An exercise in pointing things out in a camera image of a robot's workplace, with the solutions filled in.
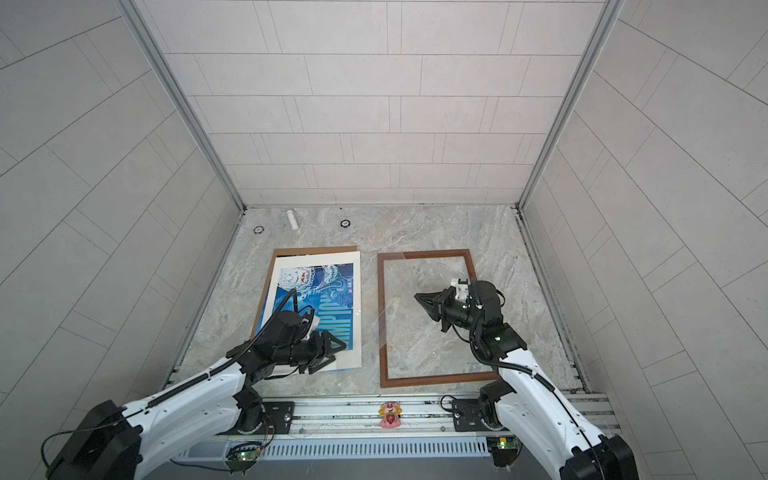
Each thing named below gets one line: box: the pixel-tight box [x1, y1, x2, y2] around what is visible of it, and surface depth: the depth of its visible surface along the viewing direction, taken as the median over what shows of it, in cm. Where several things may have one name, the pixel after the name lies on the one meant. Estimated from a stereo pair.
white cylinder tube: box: [286, 210, 299, 230], surface depth 113 cm
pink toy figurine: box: [378, 401, 403, 429], surface depth 71 cm
